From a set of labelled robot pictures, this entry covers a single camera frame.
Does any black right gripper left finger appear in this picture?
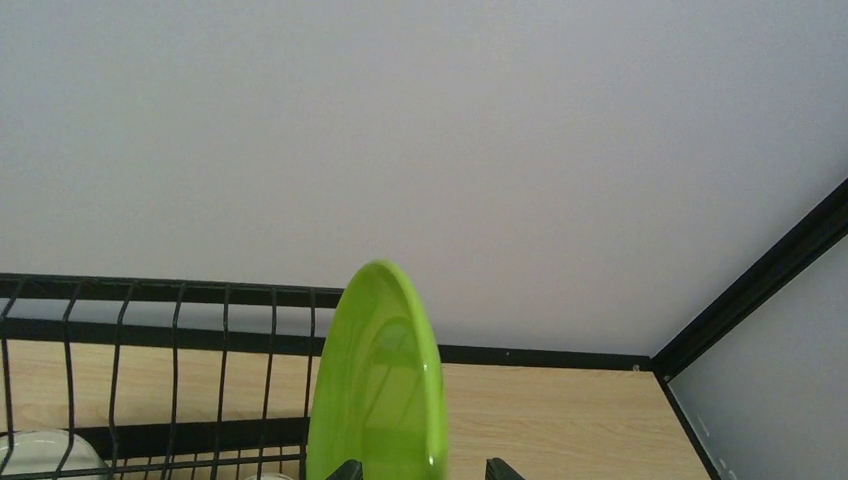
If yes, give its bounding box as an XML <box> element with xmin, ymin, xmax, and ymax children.
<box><xmin>327</xmin><ymin>459</ymin><xmax>363</xmax><ymax>480</ymax></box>

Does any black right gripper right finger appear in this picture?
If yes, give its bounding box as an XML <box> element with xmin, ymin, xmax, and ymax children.
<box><xmin>484</xmin><ymin>457</ymin><xmax>524</xmax><ymax>480</ymax></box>

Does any green plate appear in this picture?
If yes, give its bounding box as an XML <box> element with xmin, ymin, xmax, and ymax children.
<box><xmin>306</xmin><ymin>260</ymin><xmax>449</xmax><ymax>479</ymax></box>

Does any black wire dish rack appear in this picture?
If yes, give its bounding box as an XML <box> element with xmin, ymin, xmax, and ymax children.
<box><xmin>1</xmin><ymin>300</ymin><xmax>334</xmax><ymax>479</ymax></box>

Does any cream ceramic mug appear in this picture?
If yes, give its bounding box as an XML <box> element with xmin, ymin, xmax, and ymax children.
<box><xmin>1</xmin><ymin>430</ymin><xmax>108</xmax><ymax>479</ymax></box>

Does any yellow handled mug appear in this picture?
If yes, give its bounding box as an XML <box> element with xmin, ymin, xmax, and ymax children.
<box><xmin>245</xmin><ymin>472</ymin><xmax>294</xmax><ymax>480</ymax></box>

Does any black aluminium frame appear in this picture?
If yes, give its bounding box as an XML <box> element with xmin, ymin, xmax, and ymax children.
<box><xmin>1</xmin><ymin>185</ymin><xmax>847</xmax><ymax>479</ymax></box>

